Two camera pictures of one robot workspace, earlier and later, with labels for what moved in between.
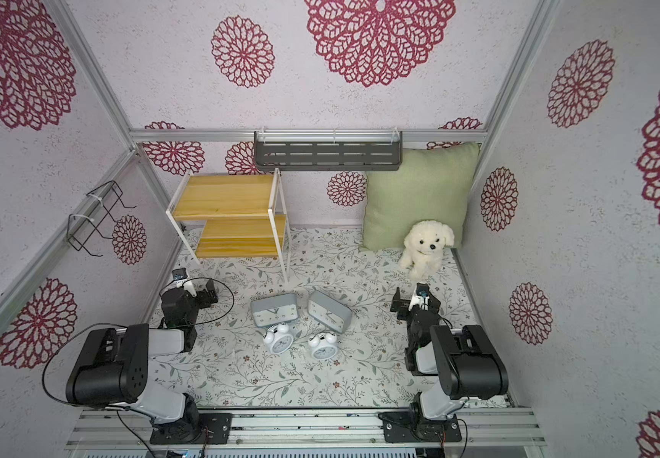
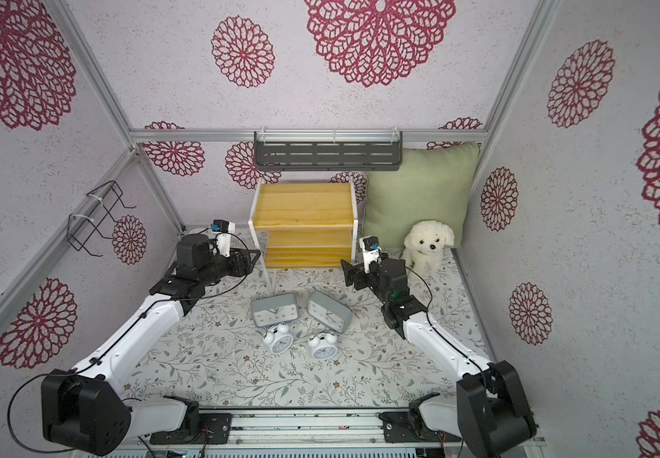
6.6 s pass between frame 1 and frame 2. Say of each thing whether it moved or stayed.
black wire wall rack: stayed
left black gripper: moved
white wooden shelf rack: moved
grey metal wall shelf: stayed
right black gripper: moved
